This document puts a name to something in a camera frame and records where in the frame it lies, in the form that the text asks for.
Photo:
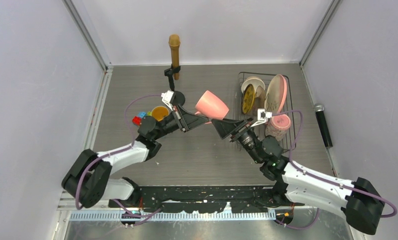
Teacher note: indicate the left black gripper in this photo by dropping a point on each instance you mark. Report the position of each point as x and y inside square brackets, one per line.
[190, 120]

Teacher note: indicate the black wire dish rack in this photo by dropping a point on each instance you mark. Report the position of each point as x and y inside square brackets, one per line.
[287, 141]

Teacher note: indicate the pink patterned mug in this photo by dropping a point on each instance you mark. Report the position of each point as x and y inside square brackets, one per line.
[278, 126]

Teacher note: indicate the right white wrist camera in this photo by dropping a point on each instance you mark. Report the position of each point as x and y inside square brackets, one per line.
[262, 117]

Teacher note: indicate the colourful toy block stack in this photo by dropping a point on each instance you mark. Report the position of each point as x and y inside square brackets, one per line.
[137, 120]

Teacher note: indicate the large pink cream plate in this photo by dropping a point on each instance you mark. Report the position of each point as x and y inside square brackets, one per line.
[276, 94]

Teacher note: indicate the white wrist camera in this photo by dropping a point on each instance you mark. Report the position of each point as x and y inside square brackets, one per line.
[262, 117]
[167, 98]

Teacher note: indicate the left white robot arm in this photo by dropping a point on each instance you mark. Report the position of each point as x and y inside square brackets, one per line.
[88, 180]

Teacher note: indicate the aluminium frame rail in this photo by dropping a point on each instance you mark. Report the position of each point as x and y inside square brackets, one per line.
[67, 202]

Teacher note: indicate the white ceramic bowl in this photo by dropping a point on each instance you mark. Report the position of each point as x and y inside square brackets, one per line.
[254, 81]

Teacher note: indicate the blue butterfly mug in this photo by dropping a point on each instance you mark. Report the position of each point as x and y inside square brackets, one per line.
[160, 112]

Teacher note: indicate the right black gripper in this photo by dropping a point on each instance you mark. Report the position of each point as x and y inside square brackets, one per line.
[225, 126]

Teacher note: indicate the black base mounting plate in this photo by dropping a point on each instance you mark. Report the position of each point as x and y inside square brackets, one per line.
[203, 199]

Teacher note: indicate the yellow plate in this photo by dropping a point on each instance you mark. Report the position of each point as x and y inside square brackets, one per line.
[248, 99]

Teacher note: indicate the black handheld microphone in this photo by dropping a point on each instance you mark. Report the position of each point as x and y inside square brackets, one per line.
[323, 126]

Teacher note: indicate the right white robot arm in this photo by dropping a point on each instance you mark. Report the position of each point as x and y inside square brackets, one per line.
[358, 202]

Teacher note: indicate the brown microphone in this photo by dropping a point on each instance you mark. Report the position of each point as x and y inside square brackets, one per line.
[174, 44]

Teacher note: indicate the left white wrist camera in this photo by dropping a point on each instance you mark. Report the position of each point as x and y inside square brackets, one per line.
[167, 98]

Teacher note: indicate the plain pink mug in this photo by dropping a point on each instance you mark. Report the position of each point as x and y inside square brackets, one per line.
[211, 106]

